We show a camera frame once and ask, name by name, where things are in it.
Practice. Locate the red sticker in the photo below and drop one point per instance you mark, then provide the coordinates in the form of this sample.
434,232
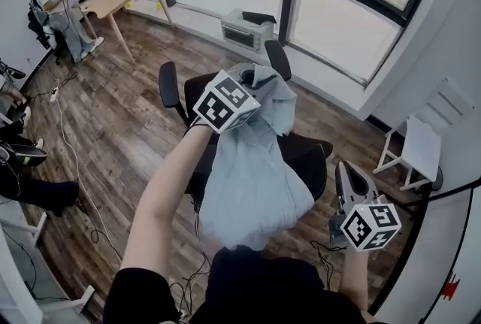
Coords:
451,286

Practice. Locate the black and white office chair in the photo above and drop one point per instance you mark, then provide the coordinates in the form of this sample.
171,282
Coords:
37,29

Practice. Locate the white desk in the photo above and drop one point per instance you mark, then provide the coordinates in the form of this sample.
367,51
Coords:
11,296

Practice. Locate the person's right forearm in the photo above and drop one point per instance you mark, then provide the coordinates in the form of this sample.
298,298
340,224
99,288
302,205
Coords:
355,277

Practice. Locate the person's black clothing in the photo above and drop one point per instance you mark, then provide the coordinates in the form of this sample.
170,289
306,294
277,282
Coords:
263,288

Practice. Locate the black flat device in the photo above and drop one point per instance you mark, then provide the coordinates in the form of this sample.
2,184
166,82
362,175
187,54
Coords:
257,17

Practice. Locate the dark oval back pack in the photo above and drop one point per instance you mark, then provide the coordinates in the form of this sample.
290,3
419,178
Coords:
26,155

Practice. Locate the light blue clothes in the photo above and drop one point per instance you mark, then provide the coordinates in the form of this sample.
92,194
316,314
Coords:
251,179

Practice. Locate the person's left forearm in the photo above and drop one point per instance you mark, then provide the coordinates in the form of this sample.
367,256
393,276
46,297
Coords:
165,194

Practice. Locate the white toaster oven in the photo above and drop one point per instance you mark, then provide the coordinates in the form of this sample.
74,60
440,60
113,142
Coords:
240,33

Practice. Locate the white power strip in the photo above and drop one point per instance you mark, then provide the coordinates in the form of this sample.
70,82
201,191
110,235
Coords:
54,95

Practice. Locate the black-framed whiteboard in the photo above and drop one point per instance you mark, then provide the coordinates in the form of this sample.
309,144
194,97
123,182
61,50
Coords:
432,270

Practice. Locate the black office chair with headrest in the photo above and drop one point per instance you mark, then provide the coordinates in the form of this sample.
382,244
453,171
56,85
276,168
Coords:
304,161

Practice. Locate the white folding chair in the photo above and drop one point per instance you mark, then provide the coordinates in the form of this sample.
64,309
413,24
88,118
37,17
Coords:
424,142

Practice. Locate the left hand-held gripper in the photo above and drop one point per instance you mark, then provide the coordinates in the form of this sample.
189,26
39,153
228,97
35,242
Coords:
225,104

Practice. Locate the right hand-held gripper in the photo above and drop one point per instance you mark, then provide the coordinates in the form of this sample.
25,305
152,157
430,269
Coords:
372,226

